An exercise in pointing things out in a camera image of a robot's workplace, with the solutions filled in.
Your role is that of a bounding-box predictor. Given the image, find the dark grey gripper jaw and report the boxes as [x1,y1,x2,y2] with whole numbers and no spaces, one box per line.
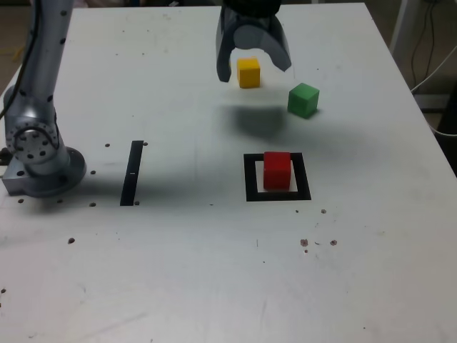
[215,9,239,83]

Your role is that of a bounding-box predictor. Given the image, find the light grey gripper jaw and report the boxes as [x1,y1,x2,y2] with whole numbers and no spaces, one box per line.
[235,17,292,72]

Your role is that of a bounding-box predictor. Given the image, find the yellow cube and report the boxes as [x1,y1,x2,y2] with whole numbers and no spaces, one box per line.
[237,58,261,89]

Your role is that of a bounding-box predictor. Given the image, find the green cube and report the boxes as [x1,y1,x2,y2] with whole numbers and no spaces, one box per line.
[287,82,320,119]

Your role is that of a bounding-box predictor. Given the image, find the red cube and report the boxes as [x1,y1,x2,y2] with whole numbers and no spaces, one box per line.
[263,151,292,190]

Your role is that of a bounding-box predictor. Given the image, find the black tape square outline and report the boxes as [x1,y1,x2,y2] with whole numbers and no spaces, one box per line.
[243,152,312,202]

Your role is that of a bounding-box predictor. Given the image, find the black tape strip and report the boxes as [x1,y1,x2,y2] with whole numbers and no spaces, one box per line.
[119,140,144,207]

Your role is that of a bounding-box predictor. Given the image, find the white metal post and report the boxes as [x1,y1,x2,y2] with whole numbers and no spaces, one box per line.
[388,0,411,54]

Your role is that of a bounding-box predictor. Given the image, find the thin black hanging cable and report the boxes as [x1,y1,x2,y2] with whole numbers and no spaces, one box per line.
[410,0,435,86]

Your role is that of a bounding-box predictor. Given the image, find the white cable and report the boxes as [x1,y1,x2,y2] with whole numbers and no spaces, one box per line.
[409,44,457,94]
[426,121,457,137]

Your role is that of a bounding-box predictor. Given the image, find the yellow cable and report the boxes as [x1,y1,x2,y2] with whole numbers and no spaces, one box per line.
[0,44,26,61]

